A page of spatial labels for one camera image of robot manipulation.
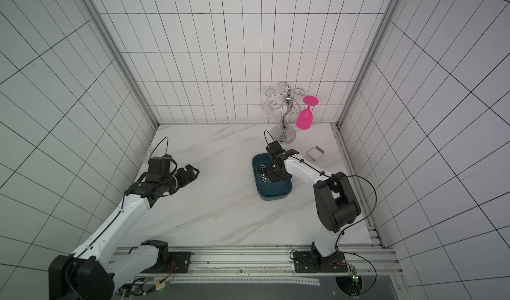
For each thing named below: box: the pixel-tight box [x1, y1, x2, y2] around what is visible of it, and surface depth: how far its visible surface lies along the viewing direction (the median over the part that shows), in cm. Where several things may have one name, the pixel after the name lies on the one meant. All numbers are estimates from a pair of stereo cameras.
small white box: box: [306, 146, 325, 162], surface depth 109 cm
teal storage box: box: [251, 152, 293, 202], surface depth 94 cm
